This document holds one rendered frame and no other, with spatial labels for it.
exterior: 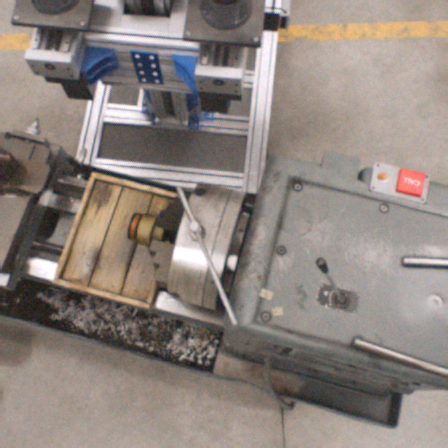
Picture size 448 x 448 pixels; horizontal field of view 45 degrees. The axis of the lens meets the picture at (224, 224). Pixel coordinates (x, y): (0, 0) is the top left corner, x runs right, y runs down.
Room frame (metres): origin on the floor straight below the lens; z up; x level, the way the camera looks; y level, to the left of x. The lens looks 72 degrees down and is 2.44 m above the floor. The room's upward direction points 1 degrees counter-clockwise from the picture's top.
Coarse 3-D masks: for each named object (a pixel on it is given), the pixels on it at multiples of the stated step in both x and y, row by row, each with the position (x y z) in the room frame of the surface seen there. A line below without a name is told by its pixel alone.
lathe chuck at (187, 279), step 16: (208, 192) 0.48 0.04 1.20; (224, 192) 0.48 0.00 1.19; (192, 208) 0.43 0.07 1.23; (208, 208) 0.43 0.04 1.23; (224, 208) 0.43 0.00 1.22; (208, 224) 0.38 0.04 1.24; (176, 240) 0.35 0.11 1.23; (192, 240) 0.35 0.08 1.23; (208, 240) 0.34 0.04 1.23; (176, 256) 0.31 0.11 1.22; (192, 256) 0.31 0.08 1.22; (176, 272) 0.28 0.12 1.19; (192, 272) 0.28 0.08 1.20; (176, 288) 0.25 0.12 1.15; (192, 288) 0.25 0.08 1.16
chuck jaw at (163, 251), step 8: (152, 240) 0.39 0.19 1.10; (152, 248) 0.36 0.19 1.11; (160, 248) 0.36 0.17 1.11; (168, 248) 0.36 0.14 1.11; (160, 256) 0.34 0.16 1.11; (168, 256) 0.34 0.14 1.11; (160, 264) 0.32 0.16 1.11; (168, 264) 0.32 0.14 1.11; (160, 272) 0.30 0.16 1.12; (168, 272) 0.30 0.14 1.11; (160, 280) 0.28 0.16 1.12; (176, 296) 0.24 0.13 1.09
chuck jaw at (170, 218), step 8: (184, 192) 0.49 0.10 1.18; (192, 192) 0.49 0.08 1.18; (200, 192) 0.48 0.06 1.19; (176, 200) 0.46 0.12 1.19; (168, 208) 0.45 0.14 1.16; (176, 208) 0.45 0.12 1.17; (160, 216) 0.44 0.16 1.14; (168, 216) 0.44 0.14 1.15; (176, 216) 0.43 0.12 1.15; (160, 224) 0.42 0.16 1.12; (168, 224) 0.42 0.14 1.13; (176, 224) 0.42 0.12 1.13
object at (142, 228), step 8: (136, 216) 0.45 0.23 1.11; (144, 216) 0.45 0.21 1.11; (152, 216) 0.45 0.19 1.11; (136, 224) 0.43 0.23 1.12; (144, 224) 0.42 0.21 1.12; (152, 224) 0.42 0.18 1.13; (128, 232) 0.41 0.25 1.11; (136, 232) 0.41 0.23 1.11; (144, 232) 0.40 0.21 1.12; (152, 232) 0.41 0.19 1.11; (160, 232) 0.40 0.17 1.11; (136, 240) 0.39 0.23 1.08; (144, 240) 0.39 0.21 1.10; (160, 240) 0.39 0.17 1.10
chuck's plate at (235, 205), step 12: (240, 192) 0.49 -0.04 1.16; (228, 204) 0.44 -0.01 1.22; (240, 204) 0.44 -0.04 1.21; (228, 216) 0.40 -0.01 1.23; (228, 228) 0.37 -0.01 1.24; (216, 240) 0.34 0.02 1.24; (228, 240) 0.34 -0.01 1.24; (216, 252) 0.32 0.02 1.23; (228, 252) 0.33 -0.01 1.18; (216, 264) 0.29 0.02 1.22; (204, 288) 0.24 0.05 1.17; (216, 288) 0.24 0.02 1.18; (204, 300) 0.22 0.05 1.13; (216, 300) 0.22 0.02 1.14
